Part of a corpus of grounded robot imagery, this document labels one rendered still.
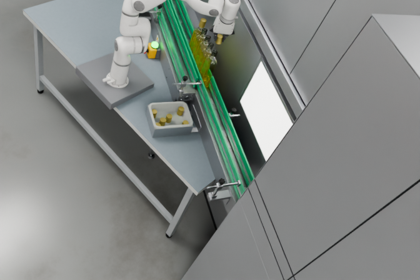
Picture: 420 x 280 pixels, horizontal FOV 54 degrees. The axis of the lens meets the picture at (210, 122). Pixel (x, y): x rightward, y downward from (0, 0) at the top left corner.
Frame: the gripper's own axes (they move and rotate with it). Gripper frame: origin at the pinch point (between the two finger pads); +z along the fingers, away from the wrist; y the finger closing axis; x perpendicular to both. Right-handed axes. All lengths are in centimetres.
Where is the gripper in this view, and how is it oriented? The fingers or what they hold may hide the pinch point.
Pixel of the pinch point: (219, 37)
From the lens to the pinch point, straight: 224.9
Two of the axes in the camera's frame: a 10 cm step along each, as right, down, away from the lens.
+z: -2.1, 4.4, 8.7
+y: -9.8, -1.0, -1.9
